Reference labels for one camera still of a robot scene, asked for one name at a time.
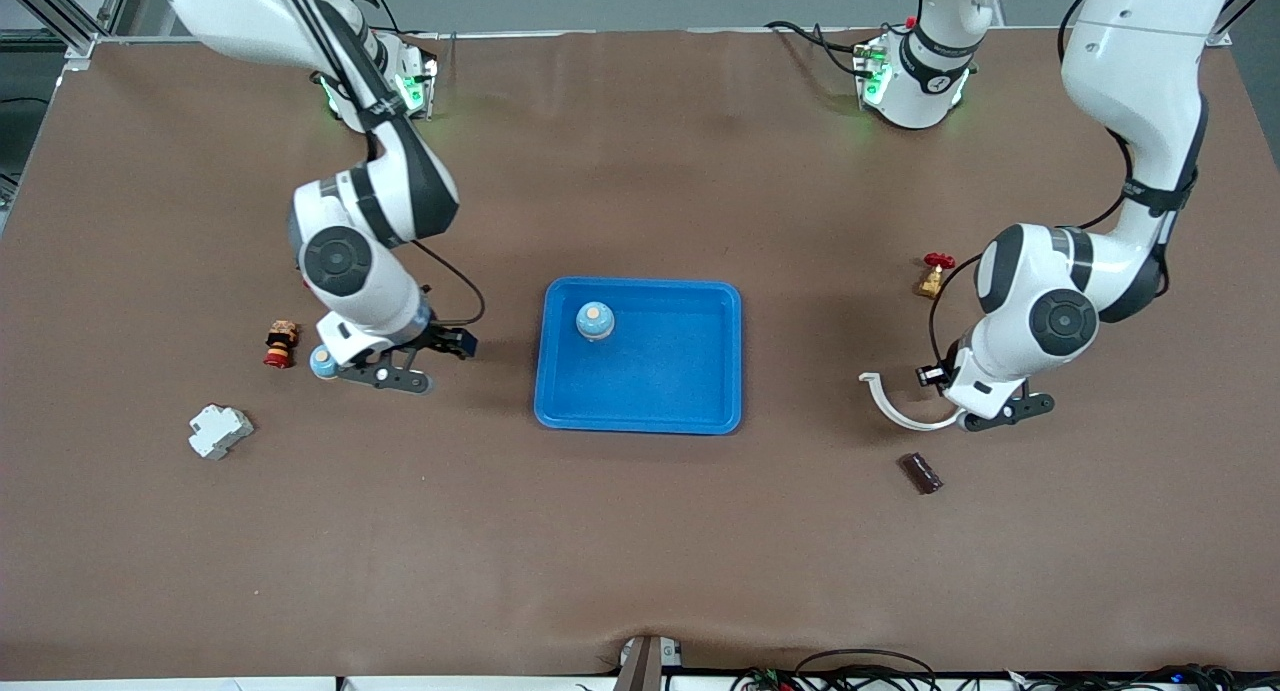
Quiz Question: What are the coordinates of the plain dark brown capacitor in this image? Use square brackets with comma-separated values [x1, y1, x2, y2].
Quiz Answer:
[901, 453, 945, 496]

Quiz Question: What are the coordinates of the blue plastic tray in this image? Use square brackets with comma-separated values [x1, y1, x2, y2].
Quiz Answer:
[533, 277, 744, 436]

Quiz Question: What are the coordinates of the white curved plastic clamp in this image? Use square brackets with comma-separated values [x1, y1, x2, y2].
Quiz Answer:
[858, 372, 966, 432]

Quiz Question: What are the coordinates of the white circuit breaker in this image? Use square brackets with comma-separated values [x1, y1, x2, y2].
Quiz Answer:
[188, 403, 255, 461]

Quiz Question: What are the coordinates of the grey base connector box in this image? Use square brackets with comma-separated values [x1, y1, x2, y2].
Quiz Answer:
[853, 36, 893, 107]
[396, 53, 439, 122]

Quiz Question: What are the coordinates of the brown table mat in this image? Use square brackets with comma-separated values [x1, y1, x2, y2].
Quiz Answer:
[0, 26, 1280, 684]

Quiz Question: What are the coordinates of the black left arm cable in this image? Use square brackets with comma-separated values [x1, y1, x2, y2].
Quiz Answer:
[930, 0, 1136, 372]

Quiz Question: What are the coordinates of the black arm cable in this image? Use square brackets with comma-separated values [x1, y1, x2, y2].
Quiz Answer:
[930, 0, 1136, 372]
[268, 0, 487, 327]

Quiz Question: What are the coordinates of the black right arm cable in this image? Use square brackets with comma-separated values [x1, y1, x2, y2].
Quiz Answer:
[268, 0, 487, 327]

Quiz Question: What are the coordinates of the brass valve red handle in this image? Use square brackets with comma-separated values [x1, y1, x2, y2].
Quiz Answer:
[915, 252, 957, 301]

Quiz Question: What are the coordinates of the red yellow push button switch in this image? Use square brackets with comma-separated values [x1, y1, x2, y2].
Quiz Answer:
[263, 320, 300, 370]

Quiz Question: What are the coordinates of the black base cable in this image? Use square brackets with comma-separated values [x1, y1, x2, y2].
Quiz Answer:
[765, 19, 863, 77]

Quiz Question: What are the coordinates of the black floor cable bundle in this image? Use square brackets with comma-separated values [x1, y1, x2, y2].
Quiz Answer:
[730, 649, 1280, 691]

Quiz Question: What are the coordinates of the aluminium frame post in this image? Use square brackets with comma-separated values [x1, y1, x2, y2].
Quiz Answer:
[0, 0, 151, 62]
[1203, 0, 1280, 48]

